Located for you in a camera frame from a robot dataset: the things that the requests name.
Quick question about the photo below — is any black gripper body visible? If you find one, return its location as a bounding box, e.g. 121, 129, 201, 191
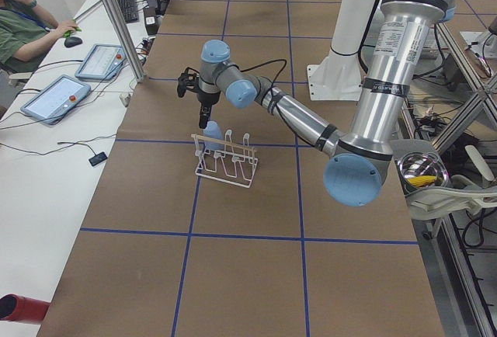
197, 77, 220, 106

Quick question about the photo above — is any light blue plastic cup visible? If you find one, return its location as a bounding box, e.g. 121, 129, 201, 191
203, 120, 224, 140

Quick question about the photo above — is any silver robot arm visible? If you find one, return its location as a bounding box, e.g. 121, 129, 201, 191
194, 0, 454, 207

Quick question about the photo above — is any blue teach pendant tablet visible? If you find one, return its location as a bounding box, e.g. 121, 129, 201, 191
75, 44, 127, 82

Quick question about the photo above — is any small black puck device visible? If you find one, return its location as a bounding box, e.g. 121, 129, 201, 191
89, 151, 108, 166

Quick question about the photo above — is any black keyboard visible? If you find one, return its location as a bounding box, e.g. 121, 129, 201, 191
116, 0, 139, 23

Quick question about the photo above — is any black computer mouse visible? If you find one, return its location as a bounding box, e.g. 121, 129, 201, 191
64, 36, 83, 48

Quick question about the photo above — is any seated person green shirt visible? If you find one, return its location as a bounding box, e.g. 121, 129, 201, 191
1, 0, 79, 73

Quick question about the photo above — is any steel bowl with corn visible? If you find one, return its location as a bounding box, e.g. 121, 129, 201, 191
397, 152, 450, 194

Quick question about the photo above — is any red cylinder tube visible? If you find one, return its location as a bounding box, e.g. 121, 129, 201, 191
1, 294, 50, 325

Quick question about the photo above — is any white wire cup holder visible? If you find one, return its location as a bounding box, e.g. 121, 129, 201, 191
191, 129, 259, 188

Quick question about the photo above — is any black braided cable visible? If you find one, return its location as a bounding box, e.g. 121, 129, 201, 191
236, 59, 288, 120

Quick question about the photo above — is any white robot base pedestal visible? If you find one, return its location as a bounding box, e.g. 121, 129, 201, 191
307, 0, 376, 101

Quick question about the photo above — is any aluminium frame post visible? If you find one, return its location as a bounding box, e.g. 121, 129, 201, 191
102, 0, 145, 83

